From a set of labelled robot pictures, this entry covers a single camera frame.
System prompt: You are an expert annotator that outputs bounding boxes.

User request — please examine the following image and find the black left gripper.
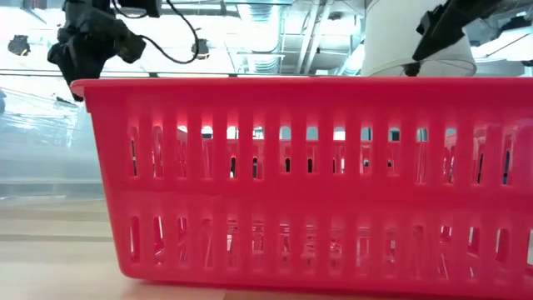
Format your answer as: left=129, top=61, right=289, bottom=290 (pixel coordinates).
left=47, top=0, right=162, bottom=103

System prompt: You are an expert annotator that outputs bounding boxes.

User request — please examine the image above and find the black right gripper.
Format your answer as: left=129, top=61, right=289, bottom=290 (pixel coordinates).
left=411, top=0, right=506, bottom=63

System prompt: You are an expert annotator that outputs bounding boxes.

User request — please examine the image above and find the translucent blue plastic basket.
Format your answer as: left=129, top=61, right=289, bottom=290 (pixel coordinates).
left=0, top=85, right=105, bottom=201

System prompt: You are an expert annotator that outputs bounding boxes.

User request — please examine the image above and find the white lampshade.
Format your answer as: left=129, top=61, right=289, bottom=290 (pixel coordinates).
left=360, top=0, right=478, bottom=78

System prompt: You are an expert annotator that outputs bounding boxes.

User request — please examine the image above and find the black lamp socket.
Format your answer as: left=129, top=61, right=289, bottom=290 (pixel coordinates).
left=402, top=62, right=422, bottom=78

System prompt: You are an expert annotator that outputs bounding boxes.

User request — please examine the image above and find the black ceiling fixture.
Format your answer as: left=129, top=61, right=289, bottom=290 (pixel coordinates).
left=7, top=34, right=32, bottom=57

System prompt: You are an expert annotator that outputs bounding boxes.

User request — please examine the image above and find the red slotted plastic basket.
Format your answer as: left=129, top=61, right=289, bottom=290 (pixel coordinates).
left=69, top=77, right=533, bottom=299

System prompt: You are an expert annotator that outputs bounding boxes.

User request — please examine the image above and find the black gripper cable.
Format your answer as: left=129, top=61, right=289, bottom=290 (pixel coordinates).
left=110, top=0, right=201, bottom=65

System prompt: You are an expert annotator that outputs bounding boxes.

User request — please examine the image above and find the black hanging ceiling camera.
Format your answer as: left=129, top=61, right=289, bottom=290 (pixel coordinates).
left=191, top=37, right=212, bottom=60

